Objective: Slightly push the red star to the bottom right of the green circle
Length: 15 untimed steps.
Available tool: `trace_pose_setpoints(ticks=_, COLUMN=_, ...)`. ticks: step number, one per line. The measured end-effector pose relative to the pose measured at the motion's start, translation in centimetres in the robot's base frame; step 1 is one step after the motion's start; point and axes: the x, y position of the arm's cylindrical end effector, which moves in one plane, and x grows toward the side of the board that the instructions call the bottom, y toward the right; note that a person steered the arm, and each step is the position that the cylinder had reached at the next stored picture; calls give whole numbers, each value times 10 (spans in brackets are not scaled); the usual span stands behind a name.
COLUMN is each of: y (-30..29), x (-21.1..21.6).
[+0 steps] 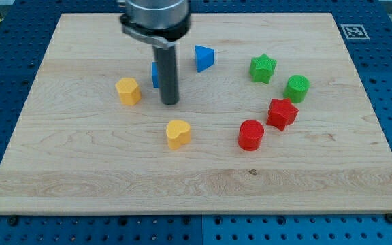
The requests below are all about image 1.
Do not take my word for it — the red cylinder block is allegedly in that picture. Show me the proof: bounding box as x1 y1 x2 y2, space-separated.
238 120 265 151

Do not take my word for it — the blue cube block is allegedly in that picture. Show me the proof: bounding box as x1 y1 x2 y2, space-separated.
151 62 159 88

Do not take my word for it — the wooden board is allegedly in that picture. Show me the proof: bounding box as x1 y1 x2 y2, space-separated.
0 13 392 216

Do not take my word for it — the yellow hexagon block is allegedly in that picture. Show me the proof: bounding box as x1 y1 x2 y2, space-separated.
115 77 142 106

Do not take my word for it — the red star block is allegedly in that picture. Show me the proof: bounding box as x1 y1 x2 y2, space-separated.
266 98 299 131

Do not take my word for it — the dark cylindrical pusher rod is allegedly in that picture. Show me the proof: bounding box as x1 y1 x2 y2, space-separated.
152 46 180 105

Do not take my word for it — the blue triangle block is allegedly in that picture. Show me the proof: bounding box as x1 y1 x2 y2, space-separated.
194 45 215 73

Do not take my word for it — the green cylinder block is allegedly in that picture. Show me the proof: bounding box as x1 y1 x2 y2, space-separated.
283 75 310 103

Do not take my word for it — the yellow heart block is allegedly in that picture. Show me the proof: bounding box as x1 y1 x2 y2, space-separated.
166 120 191 150

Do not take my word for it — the white fiducial marker tag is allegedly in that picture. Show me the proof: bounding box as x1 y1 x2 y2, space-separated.
340 24 370 41

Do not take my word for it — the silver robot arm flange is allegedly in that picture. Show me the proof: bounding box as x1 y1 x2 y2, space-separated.
117 0 191 50

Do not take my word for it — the green star block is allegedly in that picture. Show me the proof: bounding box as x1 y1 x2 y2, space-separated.
249 54 277 84

